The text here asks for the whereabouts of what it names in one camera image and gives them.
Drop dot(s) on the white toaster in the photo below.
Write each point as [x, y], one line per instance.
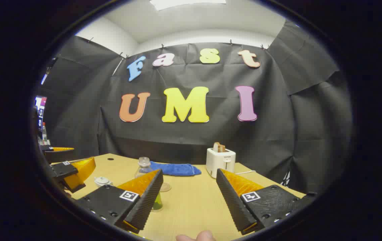
[219, 162]

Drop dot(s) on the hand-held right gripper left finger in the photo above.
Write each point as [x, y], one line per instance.
[147, 201]

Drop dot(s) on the red cap plastic bottle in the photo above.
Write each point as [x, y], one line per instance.
[44, 132]

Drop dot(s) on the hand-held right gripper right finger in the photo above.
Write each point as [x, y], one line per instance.
[232, 204]

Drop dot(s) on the clear green label water bottle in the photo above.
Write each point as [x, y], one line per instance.
[144, 169]

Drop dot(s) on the computer monitor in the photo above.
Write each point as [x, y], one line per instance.
[41, 110]

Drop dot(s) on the blue towel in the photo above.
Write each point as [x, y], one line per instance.
[177, 169]

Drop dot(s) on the round cork coaster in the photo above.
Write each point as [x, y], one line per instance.
[166, 187]

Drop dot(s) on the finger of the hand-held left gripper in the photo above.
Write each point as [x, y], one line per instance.
[58, 155]
[64, 169]

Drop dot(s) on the toast bread slice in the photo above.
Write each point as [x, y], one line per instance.
[216, 146]
[222, 148]

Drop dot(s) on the black backdrop cloth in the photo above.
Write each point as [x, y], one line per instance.
[211, 140]

